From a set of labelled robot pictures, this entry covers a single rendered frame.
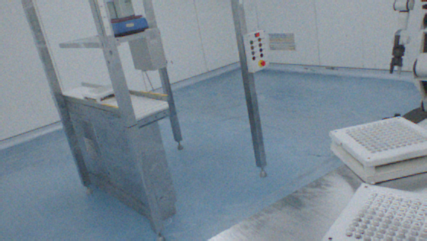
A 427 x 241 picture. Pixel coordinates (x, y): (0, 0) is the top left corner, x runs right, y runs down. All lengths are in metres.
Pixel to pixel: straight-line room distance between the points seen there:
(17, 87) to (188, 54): 2.59
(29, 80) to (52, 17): 0.87
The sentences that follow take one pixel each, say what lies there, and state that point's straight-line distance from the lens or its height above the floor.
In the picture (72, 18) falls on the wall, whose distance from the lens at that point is 5.60.
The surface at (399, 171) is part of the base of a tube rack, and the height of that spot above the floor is 0.87.
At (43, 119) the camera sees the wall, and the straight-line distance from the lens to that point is 5.57.
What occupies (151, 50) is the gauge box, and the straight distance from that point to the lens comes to 2.26.
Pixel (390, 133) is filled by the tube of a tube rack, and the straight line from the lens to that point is 1.25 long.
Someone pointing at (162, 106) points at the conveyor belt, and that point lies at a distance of 2.34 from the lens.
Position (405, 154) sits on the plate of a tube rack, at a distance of 1.16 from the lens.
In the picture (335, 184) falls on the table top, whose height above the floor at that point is 0.86.
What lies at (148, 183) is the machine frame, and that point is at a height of 0.43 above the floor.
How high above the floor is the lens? 1.44
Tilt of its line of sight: 19 degrees down
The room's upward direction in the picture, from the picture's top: 11 degrees counter-clockwise
